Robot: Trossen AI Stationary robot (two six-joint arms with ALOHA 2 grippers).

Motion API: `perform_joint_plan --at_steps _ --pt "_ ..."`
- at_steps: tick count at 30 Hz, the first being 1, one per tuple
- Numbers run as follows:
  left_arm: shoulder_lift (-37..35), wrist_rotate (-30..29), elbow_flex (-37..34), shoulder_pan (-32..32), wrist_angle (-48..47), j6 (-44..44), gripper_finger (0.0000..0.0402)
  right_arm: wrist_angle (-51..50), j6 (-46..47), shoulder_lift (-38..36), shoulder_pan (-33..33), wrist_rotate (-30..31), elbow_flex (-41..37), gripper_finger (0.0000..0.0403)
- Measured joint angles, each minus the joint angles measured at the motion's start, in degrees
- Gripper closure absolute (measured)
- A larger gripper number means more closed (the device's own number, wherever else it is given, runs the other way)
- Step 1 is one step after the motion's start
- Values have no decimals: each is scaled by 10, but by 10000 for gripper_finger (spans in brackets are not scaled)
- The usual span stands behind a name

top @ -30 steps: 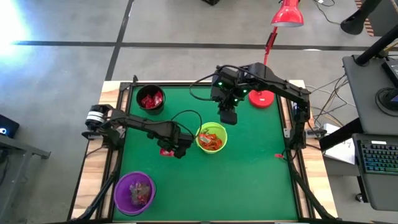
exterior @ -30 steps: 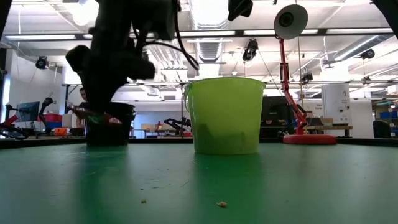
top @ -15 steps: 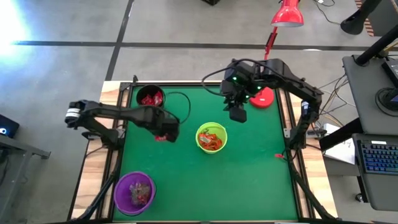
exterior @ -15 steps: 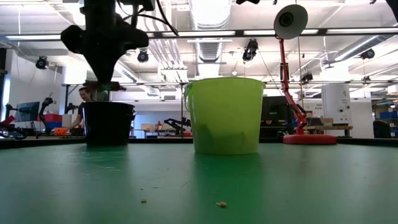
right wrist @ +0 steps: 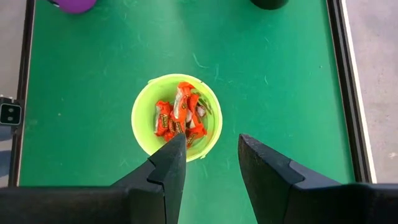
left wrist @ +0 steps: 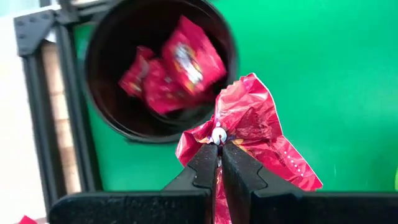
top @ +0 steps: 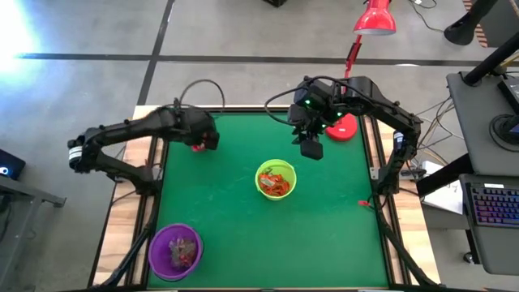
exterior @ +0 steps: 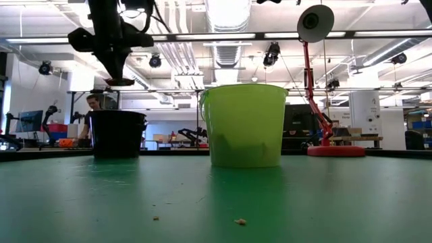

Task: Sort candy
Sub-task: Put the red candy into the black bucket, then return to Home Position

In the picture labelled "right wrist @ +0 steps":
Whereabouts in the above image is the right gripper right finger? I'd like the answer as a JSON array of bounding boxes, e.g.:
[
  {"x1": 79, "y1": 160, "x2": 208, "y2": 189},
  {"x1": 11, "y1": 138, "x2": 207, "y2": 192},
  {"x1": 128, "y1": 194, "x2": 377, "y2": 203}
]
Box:
[{"x1": 237, "y1": 133, "x2": 343, "y2": 224}]

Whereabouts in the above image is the purple plastic bucket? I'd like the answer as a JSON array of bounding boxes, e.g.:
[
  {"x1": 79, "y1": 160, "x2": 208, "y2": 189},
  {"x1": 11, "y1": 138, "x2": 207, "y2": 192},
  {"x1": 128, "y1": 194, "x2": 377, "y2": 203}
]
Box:
[{"x1": 46, "y1": 0, "x2": 98, "y2": 15}]

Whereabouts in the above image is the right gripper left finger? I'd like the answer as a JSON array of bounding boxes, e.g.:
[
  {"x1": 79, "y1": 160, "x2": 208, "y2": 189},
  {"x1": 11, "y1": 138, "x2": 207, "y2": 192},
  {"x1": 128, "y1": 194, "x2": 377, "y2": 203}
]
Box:
[{"x1": 110, "y1": 133, "x2": 188, "y2": 224}]

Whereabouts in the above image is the green table mat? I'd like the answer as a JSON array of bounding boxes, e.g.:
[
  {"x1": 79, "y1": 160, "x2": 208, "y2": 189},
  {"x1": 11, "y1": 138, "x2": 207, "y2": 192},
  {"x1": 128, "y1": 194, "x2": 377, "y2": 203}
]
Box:
[{"x1": 19, "y1": 0, "x2": 357, "y2": 224}]

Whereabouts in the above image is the black table frame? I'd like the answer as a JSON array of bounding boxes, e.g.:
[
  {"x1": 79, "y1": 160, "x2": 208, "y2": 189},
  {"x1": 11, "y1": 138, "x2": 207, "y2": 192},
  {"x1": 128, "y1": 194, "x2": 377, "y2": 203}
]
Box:
[{"x1": 7, "y1": 0, "x2": 373, "y2": 187}]

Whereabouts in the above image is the silver red candy pack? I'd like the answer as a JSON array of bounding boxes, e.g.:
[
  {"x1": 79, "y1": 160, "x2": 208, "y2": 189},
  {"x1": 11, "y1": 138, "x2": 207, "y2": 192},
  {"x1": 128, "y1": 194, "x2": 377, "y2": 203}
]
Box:
[{"x1": 172, "y1": 81, "x2": 196, "y2": 124}]

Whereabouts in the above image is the green plastic bucket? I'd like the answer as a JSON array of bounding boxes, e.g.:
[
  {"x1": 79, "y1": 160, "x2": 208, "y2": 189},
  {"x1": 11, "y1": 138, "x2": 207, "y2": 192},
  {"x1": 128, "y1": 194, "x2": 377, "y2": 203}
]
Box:
[{"x1": 131, "y1": 73, "x2": 224, "y2": 164}]

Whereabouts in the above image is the black plastic bucket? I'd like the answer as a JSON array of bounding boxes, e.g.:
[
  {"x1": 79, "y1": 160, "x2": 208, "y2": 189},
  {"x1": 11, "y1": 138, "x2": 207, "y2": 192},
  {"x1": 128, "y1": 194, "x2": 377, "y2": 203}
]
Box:
[{"x1": 249, "y1": 0, "x2": 290, "y2": 11}]

